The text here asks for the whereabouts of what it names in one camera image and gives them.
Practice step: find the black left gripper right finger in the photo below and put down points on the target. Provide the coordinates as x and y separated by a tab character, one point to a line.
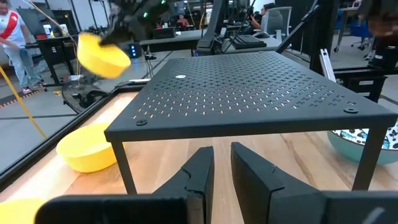
264	193

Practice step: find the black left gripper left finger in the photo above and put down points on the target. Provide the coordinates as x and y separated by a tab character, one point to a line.
199	174

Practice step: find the yellow mini bowl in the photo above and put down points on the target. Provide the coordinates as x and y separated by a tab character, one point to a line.
102	59
84	149
15	211

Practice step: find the teal floral patterned bowl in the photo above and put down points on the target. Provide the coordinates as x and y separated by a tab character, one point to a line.
342	149

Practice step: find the black device with blue lights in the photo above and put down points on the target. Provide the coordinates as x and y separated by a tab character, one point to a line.
134	50

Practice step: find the grey office desk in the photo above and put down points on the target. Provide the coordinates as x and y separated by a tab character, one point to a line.
180	37

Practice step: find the person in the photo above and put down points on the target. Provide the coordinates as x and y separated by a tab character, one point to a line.
264	12
14	37
183	21

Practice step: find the black desk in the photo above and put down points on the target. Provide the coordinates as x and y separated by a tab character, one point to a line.
53	42

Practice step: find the round white sticker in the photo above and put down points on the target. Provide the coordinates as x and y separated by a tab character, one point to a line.
180	76

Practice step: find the black computer monitor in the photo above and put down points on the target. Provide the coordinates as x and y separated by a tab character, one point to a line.
214	25

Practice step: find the black perforated metal shelf riser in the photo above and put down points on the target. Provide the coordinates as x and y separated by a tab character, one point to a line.
248	87

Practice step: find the black computer keyboard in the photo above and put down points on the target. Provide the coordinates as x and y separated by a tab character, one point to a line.
247	42

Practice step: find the silver aluminium extrusion piece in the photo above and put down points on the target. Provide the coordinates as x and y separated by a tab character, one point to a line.
326	65

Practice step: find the grey office chair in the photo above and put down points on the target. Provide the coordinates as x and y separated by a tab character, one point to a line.
280	18

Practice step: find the blue office chair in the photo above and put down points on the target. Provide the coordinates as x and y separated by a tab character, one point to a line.
360	29

